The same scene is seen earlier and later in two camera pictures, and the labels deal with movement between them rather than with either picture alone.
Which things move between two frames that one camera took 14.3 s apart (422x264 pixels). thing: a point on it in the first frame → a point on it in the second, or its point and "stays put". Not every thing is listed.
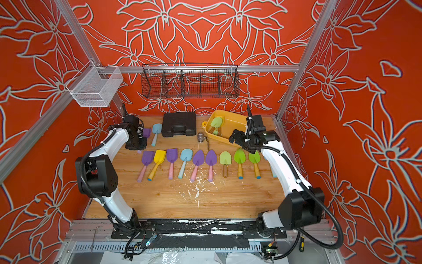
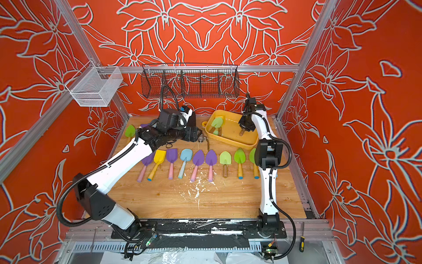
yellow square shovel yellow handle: (159, 158) stays put
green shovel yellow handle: (255, 158) stays put
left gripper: (141, 147) → (194, 137)
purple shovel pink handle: (211, 158) stays put
